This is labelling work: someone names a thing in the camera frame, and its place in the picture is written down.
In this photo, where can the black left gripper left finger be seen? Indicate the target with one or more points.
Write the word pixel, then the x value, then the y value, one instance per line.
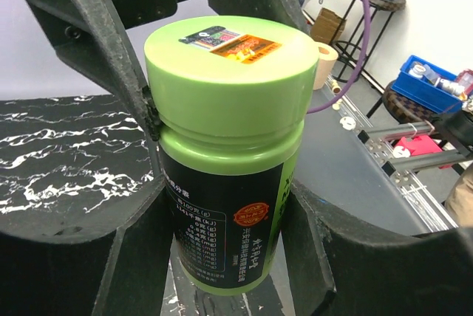
pixel 113 262

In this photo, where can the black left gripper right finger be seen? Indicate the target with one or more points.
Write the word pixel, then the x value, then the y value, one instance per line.
pixel 339 264

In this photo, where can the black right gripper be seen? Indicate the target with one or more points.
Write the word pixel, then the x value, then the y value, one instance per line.
pixel 89 36

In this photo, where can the green lidded pill bottle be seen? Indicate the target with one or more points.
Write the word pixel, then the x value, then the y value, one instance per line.
pixel 232 93

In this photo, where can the pink cloth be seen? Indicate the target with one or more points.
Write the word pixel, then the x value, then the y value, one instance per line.
pixel 417 146

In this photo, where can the blue plastic storage bin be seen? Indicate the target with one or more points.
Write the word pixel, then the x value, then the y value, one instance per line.
pixel 422 91

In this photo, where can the black round stool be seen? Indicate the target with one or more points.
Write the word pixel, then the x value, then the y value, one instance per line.
pixel 381 14

